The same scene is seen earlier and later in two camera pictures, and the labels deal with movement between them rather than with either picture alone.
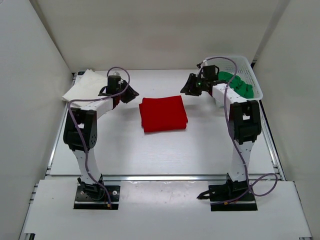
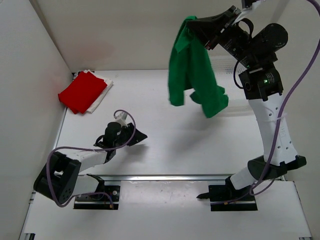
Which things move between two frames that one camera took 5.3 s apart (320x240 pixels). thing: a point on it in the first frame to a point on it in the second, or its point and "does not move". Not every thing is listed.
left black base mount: (93, 196) does not move
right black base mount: (228, 191) does not move
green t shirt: (245, 89) to (190, 67)
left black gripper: (132, 94) to (139, 136)
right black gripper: (190, 89) to (208, 30)
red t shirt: (163, 113) to (80, 94)
